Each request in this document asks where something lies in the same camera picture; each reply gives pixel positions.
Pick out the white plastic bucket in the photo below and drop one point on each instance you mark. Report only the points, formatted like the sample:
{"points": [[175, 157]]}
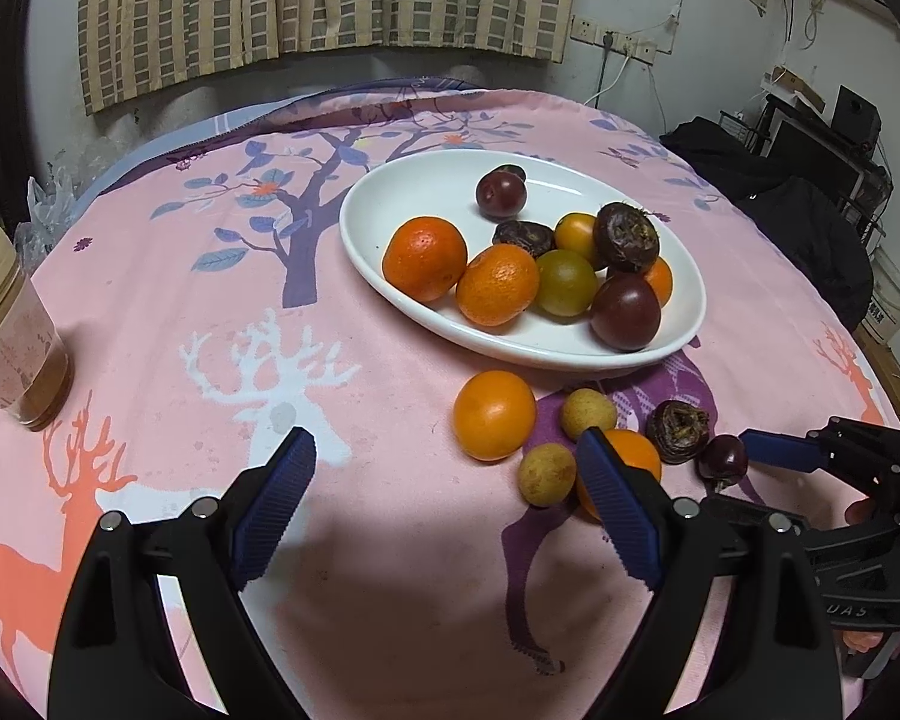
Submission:
{"points": [[889, 296]]}

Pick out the person's right hand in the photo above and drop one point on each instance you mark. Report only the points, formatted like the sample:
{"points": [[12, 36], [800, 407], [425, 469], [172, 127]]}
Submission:
{"points": [[859, 512]]}

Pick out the tan longan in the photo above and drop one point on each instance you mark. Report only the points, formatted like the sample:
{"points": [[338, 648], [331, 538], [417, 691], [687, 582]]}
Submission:
{"points": [[589, 414], [547, 473]]}

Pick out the black jacket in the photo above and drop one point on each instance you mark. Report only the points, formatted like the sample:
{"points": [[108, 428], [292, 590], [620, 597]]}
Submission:
{"points": [[787, 225]]}

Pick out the cardboard box on shelf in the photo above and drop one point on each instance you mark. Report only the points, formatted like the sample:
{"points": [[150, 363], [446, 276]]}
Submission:
{"points": [[795, 86]]}

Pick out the lidded jar with brown powder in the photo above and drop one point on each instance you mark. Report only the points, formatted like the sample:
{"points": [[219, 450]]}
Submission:
{"points": [[15, 345]]}

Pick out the white oval plate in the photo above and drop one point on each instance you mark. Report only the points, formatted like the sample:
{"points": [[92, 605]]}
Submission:
{"points": [[390, 187]]}

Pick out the computer monitor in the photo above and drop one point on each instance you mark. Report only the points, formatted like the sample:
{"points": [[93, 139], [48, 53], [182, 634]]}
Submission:
{"points": [[817, 157]]}

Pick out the striped beige curtain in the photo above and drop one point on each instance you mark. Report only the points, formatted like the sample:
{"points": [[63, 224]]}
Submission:
{"points": [[307, 7]]}

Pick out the dark brown water chestnut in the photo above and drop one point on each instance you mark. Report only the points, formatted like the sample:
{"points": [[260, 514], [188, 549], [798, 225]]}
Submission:
{"points": [[628, 236], [678, 432], [525, 238]]}

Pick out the large orange mandarin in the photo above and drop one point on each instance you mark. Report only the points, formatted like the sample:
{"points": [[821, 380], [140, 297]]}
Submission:
{"points": [[497, 285], [424, 256]]}

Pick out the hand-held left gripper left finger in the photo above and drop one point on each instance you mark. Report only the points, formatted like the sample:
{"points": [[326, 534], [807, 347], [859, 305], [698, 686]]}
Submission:
{"points": [[274, 506]]}

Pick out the dark purple plum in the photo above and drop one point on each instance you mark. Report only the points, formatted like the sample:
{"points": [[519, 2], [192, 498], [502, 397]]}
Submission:
{"points": [[625, 313], [501, 195]]}

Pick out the green-yellow mandarin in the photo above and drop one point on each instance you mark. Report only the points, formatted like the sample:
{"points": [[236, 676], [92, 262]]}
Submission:
{"points": [[566, 283]]}

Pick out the white wall socket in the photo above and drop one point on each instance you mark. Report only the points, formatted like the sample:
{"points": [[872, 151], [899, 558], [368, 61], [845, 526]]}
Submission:
{"points": [[585, 29]]}

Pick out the pink deer print tablecloth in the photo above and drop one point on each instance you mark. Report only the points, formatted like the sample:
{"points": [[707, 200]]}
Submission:
{"points": [[390, 540]]}

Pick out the clear plastic bag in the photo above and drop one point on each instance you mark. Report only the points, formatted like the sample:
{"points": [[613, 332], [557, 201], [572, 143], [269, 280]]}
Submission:
{"points": [[49, 210]]}

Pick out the black speaker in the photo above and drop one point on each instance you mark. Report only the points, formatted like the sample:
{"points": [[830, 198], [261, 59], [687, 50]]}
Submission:
{"points": [[858, 114]]}

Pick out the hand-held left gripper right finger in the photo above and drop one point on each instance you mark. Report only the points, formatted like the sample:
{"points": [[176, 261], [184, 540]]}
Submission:
{"points": [[619, 510]]}

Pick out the dark red cherry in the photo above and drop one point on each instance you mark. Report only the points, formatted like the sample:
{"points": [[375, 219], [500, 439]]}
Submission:
{"points": [[722, 459]]}

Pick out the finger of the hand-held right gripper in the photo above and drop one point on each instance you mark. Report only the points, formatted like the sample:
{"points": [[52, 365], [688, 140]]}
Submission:
{"points": [[735, 506], [780, 451]]}

